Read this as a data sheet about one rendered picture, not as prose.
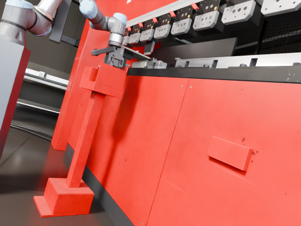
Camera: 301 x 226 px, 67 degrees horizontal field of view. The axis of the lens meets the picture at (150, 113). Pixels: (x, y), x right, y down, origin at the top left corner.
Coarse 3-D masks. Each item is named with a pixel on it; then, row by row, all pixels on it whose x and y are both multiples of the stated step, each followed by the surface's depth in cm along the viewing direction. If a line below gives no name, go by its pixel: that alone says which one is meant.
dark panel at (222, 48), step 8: (216, 40) 184; (224, 40) 177; (232, 40) 170; (160, 48) 252; (168, 48) 239; (176, 48) 227; (184, 48) 216; (192, 48) 207; (200, 48) 198; (208, 48) 189; (216, 48) 182; (224, 48) 175; (232, 48) 168; (152, 56) 262; (160, 56) 248; (168, 56) 235; (176, 56) 223; (184, 56) 214; (192, 56) 204; (200, 56) 195; (208, 56) 187; (216, 56) 180; (224, 56) 173
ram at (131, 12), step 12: (120, 0) 233; (132, 0) 206; (144, 0) 185; (156, 0) 167; (168, 0) 153; (192, 0) 131; (120, 12) 225; (132, 12) 200; (144, 12) 180; (168, 12) 149; (132, 24) 194
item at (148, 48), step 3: (147, 42) 170; (150, 42) 166; (153, 42) 164; (147, 45) 169; (150, 45) 165; (153, 45) 164; (144, 48) 172; (147, 48) 168; (150, 48) 164; (153, 48) 165; (144, 51) 171; (147, 51) 167; (150, 51) 164; (144, 54) 172; (147, 54) 168
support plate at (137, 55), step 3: (108, 45) 158; (126, 48) 150; (129, 48) 151; (126, 51) 157; (129, 51) 154; (132, 51) 152; (135, 51) 153; (135, 54) 159; (138, 54) 156; (141, 54) 156; (135, 57) 169; (138, 57) 166; (141, 57) 163; (144, 57) 160; (147, 57) 159
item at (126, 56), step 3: (123, 54) 157; (126, 54) 158; (129, 54) 159; (132, 54) 160; (123, 57) 160; (126, 57) 158; (129, 57) 160; (132, 57) 161; (126, 60) 159; (123, 63) 158
